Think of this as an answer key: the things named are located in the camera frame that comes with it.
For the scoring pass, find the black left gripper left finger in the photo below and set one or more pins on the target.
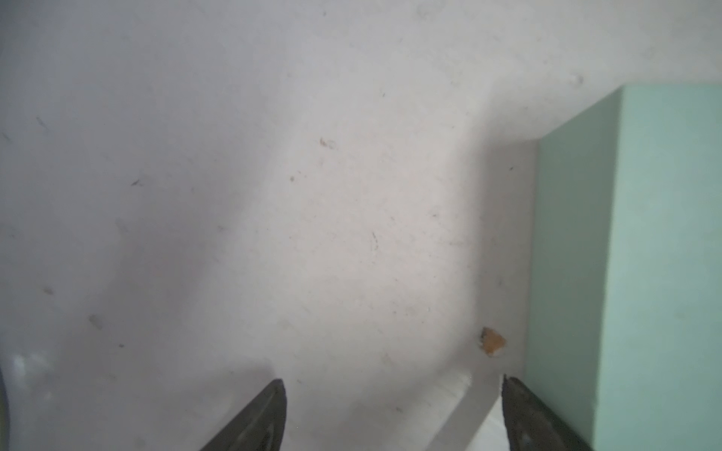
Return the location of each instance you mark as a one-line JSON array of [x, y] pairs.
[[260, 426]]

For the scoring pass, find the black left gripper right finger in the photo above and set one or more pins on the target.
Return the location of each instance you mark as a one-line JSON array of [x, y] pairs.
[[531, 425]]

